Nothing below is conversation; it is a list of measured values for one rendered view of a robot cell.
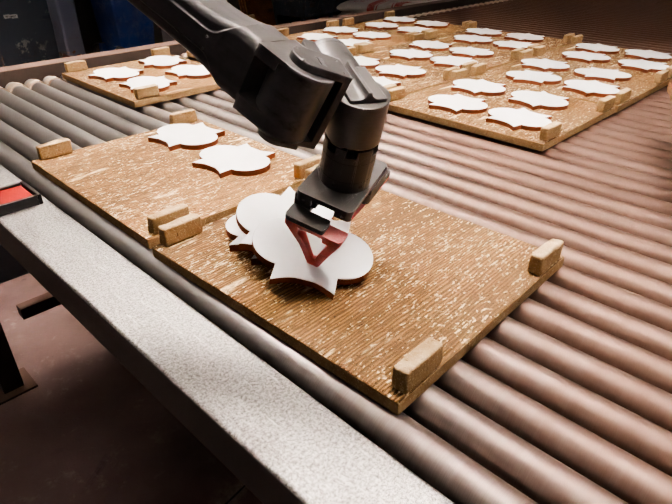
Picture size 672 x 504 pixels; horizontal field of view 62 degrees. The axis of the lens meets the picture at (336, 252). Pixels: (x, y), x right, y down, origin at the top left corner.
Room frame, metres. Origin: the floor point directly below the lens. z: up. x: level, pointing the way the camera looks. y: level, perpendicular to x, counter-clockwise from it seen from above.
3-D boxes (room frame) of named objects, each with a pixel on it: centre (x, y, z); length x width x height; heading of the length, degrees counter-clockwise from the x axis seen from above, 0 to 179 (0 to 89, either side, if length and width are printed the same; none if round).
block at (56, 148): (0.97, 0.51, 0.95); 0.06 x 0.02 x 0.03; 135
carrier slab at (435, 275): (0.63, -0.03, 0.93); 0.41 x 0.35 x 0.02; 47
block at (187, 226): (0.66, 0.21, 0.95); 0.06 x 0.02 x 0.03; 137
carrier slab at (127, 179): (0.93, 0.28, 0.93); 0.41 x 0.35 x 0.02; 45
